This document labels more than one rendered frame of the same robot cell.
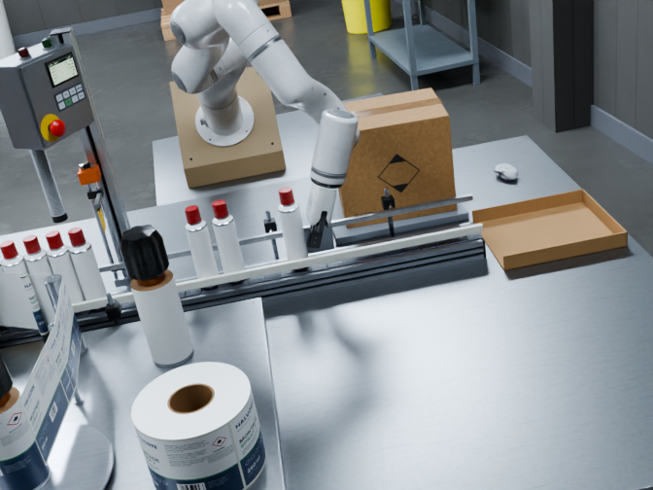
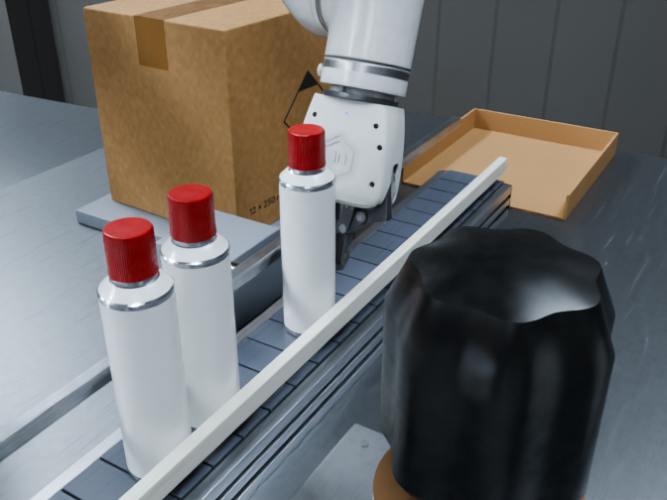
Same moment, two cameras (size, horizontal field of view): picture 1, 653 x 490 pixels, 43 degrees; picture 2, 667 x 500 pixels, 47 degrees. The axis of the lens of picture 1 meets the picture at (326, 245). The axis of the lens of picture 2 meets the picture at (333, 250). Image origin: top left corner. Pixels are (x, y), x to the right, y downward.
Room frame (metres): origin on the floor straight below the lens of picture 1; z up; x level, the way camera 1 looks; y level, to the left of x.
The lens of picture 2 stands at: (1.41, 0.59, 1.31)
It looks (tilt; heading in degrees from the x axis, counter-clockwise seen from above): 28 degrees down; 304
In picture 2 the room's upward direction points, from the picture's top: straight up
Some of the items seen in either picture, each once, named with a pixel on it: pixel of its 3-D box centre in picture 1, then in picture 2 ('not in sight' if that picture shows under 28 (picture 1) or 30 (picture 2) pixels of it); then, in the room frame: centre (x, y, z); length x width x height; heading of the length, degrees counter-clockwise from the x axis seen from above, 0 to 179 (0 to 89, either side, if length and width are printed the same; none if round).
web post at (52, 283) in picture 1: (65, 315); not in sight; (1.57, 0.58, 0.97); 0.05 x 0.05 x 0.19
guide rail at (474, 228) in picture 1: (262, 270); (289, 361); (1.75, 0.16, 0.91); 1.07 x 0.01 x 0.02; 93
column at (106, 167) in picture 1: (101, 168); not in sight; (1.91, 0.50, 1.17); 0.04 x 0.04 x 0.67; 3
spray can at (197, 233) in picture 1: (200, 246); (145, 354); (1.77, 0.29, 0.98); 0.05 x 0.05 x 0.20
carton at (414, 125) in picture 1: (390, 157); (237, 96); (2.11, -0.21, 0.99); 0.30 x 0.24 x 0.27; 90
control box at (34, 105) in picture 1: (43, 95); not in sight; (1.85, 0.56, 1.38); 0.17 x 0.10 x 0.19; 148
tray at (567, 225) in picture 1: (545, 227); (513, 157); (1.82, -0.54, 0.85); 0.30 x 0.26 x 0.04; 93
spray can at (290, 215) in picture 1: (292, 227); (308, 233); (1.79, 0.07, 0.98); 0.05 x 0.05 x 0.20
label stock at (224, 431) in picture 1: (200, 432); not in sight; (1.13, 0.26, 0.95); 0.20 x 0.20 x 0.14
